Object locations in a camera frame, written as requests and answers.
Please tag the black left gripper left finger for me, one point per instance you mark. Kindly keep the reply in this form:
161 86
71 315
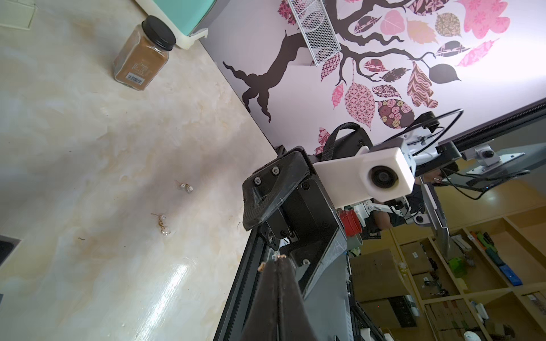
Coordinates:
262 321

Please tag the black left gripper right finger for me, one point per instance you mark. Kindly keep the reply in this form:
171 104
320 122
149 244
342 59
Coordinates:
293 321

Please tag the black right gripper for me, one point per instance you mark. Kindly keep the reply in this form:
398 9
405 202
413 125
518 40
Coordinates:
287 203

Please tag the gold flower earring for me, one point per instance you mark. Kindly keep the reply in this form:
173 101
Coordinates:
272 259

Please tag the small cream square box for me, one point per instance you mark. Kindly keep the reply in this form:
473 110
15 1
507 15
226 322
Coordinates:
18 14

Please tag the brown spice jar black lid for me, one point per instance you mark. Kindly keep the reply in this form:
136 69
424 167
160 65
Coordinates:
144 54

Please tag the mint green toaster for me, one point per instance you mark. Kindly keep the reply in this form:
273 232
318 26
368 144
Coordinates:
181 16

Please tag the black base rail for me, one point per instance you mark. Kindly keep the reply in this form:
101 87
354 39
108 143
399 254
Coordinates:
241 296

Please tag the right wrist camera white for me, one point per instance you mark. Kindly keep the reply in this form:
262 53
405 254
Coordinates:
381 175

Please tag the white wire shelf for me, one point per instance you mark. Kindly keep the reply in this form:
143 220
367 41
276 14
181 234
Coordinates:
317 30

